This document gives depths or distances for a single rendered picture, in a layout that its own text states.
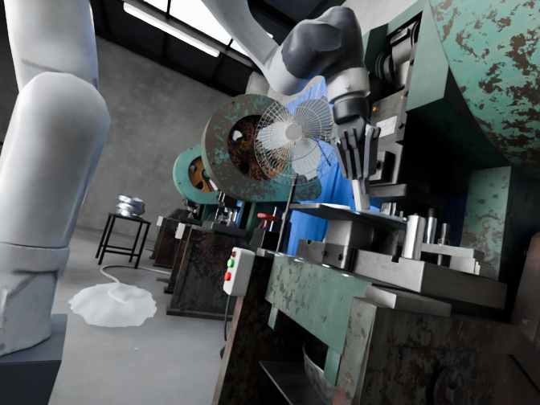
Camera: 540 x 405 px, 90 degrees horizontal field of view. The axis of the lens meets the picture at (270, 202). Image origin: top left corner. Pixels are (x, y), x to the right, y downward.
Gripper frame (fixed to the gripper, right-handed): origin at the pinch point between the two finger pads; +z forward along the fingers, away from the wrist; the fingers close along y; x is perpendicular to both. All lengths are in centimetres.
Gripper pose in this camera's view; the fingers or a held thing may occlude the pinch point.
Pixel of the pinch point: (361, 194)
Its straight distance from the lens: 62.8
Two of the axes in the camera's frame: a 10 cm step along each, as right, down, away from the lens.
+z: 1.5, 9.9, 0.7
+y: 4.5, -0.1, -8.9
